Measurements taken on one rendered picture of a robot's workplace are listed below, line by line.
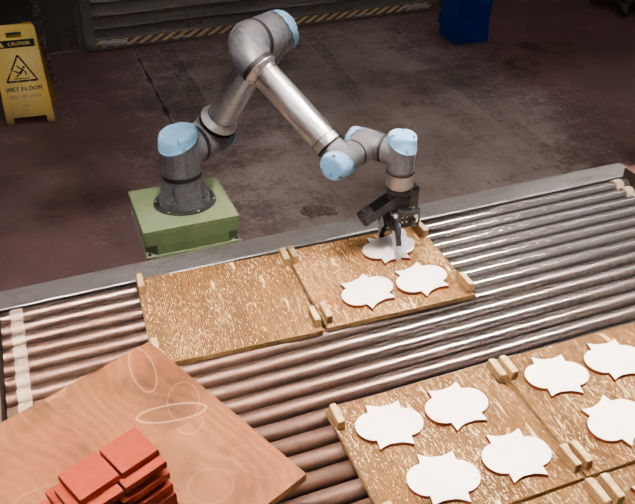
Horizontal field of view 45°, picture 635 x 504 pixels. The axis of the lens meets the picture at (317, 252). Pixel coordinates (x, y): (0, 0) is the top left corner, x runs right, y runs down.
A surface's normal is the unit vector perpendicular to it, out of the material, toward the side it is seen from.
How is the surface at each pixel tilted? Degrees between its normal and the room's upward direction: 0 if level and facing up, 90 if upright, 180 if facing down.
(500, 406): 0
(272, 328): 0
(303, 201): 0
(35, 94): 78
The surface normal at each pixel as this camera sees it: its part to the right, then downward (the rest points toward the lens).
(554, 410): 0.00, -0.82
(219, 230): 0.35, 0.53
